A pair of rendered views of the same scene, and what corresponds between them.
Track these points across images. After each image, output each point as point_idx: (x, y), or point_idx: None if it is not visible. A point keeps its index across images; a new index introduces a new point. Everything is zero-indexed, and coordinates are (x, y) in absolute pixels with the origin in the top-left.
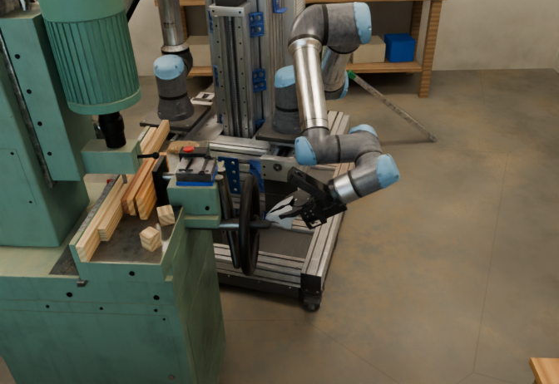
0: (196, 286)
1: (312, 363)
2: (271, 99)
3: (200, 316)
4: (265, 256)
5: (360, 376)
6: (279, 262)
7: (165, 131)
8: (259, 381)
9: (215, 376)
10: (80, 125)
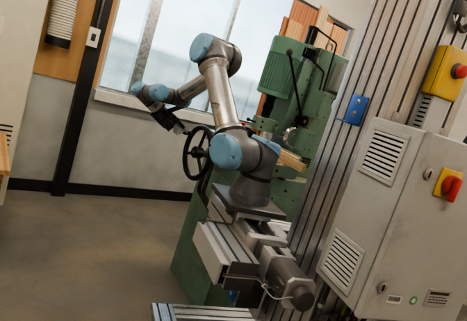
0: (210, 192)
1: (128, 309)
2: (299, 213)
3: (202, 208)
4: (212, 315)
5: (87, 306)
6: (196, 310)
7: (295, 164)
8: (160, 296)
9: (187, 277)
10: (279, 111)
